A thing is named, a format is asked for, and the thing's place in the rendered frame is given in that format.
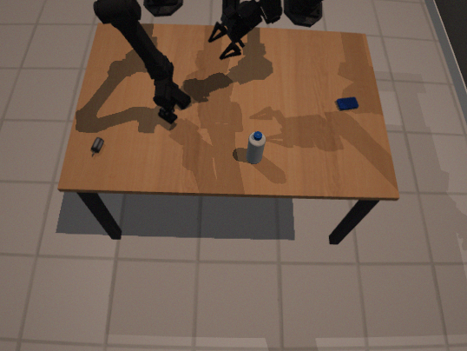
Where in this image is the grey bottle with blue cap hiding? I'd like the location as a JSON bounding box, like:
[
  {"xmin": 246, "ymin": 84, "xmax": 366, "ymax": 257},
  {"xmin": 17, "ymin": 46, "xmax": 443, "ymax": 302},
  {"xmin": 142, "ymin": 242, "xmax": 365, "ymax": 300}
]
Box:
[{"xmin": 246, "ymin": 131, "xmax": 266, "ymax": 164}]

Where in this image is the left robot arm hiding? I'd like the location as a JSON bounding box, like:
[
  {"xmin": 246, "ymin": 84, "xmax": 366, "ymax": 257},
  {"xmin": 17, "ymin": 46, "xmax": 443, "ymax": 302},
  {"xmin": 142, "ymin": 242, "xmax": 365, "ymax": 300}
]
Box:
[{"xmin": 220, "ymin": 0, "xmax": 323, "ymax": 38}]

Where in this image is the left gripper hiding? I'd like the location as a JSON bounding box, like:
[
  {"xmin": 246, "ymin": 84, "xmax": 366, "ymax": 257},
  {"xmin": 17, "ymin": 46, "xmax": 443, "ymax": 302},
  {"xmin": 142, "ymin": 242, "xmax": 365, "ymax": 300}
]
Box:
[{"xmin": 208, "ymin": 22, "xmax": 245, "ymax": 60}]

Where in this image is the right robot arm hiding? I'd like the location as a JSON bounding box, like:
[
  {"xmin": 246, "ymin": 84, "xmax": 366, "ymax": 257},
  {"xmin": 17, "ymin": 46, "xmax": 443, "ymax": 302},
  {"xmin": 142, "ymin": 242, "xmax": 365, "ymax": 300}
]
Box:
[{"xmin": 94, "ymin": 0, "xmax": 191, "ymax": 109}]

